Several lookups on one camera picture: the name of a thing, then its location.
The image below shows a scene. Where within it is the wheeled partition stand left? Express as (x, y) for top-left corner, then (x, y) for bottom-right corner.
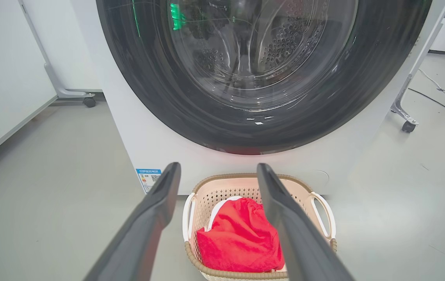
(18, 0), (97, 108)

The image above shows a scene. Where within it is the cream perforated laundry basket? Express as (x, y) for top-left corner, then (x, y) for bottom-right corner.
(182, 173), (337, 281)

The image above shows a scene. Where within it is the grey stand leg with caster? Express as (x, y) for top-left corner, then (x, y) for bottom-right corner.
(390, 0), (445, 133)

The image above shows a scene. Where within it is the red and white garment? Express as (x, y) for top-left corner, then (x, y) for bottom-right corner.
(196, 196), (285, 274)

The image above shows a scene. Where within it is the white front-load washing machine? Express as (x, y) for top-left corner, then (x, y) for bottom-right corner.
(70, 0), (445, 196)

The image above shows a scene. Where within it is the black round glass washer door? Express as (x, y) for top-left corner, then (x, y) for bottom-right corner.
(96, 0), (433, 155)

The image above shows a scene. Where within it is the white partition panel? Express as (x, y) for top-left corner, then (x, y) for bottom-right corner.
(0, 0), (58, 169)
(21, 0), (104, 93)

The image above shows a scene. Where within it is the black floor cable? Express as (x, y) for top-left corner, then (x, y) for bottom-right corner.
(408, 88), (445, 126)

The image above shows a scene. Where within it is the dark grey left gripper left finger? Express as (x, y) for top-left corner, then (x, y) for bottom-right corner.
(83, 162), (182, 281)

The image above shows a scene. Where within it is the blue energy label sticker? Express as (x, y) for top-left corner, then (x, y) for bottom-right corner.
(136, 169), (162, 194)

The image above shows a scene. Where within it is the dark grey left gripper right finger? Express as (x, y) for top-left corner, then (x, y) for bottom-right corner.
(256, 163), (355, 281)

